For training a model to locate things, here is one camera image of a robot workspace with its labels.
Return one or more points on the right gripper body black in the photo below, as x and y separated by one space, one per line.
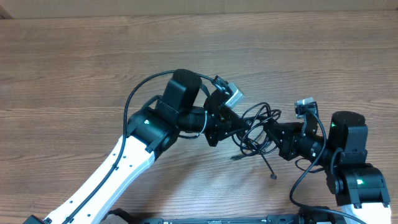
297 147

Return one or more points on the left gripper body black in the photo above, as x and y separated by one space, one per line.
213 127

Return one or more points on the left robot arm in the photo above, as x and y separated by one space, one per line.
185 106

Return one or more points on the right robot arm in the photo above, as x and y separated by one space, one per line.
359 188

